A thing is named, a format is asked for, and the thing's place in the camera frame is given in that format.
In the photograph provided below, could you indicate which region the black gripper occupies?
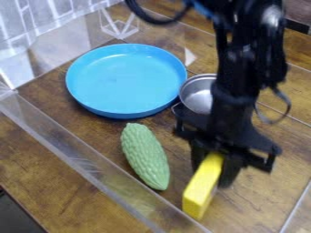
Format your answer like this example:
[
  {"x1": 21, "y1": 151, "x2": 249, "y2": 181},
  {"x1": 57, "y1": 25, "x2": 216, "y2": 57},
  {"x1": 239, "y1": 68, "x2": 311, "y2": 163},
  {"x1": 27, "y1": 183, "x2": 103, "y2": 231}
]
[{"x1": 173, "y1": 106, "x2": 281, "y2": 188}]

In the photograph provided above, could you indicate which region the yellow butter brick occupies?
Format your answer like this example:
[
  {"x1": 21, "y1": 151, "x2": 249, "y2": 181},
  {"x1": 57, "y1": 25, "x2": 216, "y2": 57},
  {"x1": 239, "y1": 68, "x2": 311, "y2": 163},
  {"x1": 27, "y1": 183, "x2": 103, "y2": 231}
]
[{"x1": 183, "y1": 153, "x2": 223, "y2": 220}]

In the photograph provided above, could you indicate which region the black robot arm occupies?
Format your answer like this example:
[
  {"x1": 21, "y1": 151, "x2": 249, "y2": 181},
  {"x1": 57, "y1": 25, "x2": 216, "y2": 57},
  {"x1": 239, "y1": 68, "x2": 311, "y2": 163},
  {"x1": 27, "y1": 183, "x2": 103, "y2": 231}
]
[{"x1": 172, "y1": 0, "x2": 289, "y2": 187}]

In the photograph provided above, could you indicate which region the blue round tray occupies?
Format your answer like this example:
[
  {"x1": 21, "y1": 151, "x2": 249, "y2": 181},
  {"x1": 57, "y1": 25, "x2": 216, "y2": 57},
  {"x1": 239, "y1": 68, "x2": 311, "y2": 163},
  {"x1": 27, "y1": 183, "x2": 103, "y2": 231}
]
[{"x1": 65, "y1": 44, "x2": 187, "y2": 119}]

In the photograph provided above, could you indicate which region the green bitter gourd toy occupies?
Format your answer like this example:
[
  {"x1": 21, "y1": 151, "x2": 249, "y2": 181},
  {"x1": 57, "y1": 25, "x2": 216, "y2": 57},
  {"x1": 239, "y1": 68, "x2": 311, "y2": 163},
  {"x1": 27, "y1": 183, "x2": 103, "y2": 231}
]
[{"x1": 120, "y1": 123, "x2": 169, "y2": 190}]

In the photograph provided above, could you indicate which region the small steel pot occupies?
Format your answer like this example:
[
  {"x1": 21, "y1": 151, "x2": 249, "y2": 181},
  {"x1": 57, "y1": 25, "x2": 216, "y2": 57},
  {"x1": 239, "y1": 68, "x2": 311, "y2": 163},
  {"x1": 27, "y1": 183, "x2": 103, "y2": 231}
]
[{"x1": 171, "y1": 74, "x2": 216, "y2": 124}]

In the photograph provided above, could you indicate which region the clear acrylic enclosure wall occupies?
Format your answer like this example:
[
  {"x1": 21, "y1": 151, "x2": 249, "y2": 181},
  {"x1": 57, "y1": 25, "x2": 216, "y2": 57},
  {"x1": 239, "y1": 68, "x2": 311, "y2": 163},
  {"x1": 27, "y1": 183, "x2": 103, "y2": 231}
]
[{"x1": 0, "y1": 82, "x2": 211, "y2": 233}]

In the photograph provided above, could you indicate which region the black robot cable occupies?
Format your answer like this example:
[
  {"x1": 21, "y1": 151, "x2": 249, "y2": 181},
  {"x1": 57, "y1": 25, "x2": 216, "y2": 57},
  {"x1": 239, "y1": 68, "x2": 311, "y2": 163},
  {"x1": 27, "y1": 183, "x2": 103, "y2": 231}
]
[{"x1": 123, "y1": 0, "x2": 196, "y2": 25}]

